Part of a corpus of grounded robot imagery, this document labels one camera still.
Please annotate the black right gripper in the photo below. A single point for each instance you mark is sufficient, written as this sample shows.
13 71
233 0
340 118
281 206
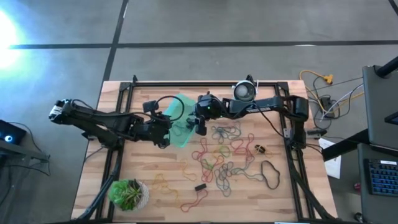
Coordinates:
208 107

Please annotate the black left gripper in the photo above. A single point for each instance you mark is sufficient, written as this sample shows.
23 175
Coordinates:
152 129

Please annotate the translucent teal plastic bin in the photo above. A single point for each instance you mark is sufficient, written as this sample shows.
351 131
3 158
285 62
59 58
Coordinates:
178 138

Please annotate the red rubber band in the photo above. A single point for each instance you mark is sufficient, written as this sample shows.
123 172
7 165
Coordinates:
205 179
248 146
193 155
186 211

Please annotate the green rubber band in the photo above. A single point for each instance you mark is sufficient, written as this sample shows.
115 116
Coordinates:
228 152
207 165

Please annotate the thin black rubber band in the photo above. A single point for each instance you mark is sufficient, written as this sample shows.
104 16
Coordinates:
270 188
224 168

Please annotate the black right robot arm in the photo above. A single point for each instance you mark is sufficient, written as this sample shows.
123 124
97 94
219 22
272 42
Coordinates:
264 104

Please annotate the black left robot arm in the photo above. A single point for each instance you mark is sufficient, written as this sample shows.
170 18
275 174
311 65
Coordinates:
93 119

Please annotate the white cylindrical lamp on stand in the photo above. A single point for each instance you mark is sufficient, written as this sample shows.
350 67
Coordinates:
244 91

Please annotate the potted succulent plant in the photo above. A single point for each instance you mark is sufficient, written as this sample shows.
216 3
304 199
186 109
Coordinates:
126 194

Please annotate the small black box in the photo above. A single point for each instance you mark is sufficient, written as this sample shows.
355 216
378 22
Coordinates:
317 132

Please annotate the black power strip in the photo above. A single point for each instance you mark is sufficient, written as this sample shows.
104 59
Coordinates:
326 104

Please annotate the white paper sheet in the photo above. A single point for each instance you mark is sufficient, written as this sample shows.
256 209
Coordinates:
334 165

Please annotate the black stand beam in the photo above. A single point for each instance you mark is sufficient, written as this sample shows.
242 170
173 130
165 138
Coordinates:
345 146

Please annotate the black device with blue light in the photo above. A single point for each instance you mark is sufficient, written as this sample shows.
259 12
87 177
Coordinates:
14 132

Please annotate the grey desk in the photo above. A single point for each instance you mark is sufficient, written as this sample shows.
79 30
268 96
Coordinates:
363 202

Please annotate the backlit computer keyboard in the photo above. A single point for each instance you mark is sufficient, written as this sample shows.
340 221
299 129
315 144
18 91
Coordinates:
384 177

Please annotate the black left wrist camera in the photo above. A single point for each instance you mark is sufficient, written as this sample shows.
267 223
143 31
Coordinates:
150 106

